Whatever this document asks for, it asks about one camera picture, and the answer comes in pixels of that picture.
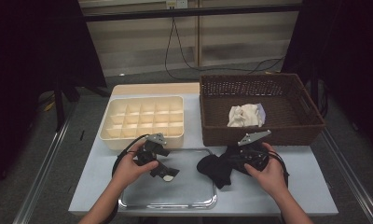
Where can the black stand leg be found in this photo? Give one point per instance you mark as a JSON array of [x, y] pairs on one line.
[[59, 102]]

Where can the person's left hand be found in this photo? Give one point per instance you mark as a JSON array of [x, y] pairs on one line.
[[128, 172]]

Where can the metal tray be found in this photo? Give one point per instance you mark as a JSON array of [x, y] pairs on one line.
[[187, 193]]

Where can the black curtain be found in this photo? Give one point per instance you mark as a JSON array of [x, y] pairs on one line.
[[26, 77], [346, 62]]

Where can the white wall socket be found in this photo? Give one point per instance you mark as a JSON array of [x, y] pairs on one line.
[[176, 3]]

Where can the small black stick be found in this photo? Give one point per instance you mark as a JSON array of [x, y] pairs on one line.
[[82, 135]]

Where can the black horizontal bar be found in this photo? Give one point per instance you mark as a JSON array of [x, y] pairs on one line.
[[190, 12]]

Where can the brown woven basket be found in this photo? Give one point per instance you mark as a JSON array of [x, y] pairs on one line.
[[268, 137]]

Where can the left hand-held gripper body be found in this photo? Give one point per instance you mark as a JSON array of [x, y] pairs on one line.
[[150, 152]]

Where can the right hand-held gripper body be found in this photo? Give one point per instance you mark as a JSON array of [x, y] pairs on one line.
[[253, 155]]

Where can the metal floor rail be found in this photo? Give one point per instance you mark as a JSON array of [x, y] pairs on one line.
[[41, 174], [355, 186]]

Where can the cream divided organizer box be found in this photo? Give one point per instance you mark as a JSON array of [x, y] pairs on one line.
[[144, 118]]

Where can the round white disc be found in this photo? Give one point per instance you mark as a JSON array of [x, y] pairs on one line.
[[168, 178]]

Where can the black sock pair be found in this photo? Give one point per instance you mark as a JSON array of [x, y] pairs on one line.
[[215, 171]]

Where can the person's right hand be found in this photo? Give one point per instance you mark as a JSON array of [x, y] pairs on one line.
[[273, 177]]

